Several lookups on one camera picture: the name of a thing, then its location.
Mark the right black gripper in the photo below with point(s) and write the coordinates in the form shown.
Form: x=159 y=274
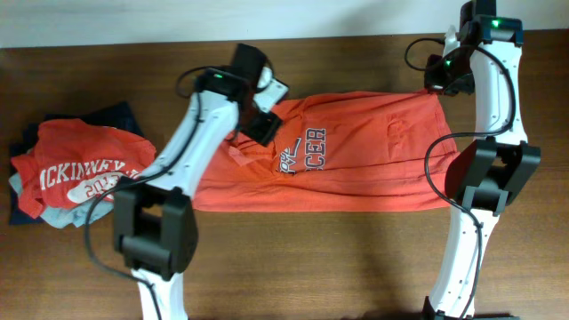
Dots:
x=433 y=83

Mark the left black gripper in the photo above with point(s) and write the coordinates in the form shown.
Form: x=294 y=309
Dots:
x=264 y=129

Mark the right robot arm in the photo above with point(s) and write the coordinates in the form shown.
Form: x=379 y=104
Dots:
x=480 y=57

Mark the folded light grey garment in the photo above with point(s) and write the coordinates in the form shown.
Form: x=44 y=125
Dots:
x=55 y=217

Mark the red soccer t-shirt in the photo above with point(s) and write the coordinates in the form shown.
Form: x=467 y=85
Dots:
x=337 y=152

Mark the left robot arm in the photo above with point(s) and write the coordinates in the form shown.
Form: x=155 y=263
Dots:
x=154 y=226

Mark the folded red McKinney t-shirt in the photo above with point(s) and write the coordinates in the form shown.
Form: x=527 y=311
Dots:
x=74 y=162

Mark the folded navy garment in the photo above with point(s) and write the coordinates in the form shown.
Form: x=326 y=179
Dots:
x=119 y=116

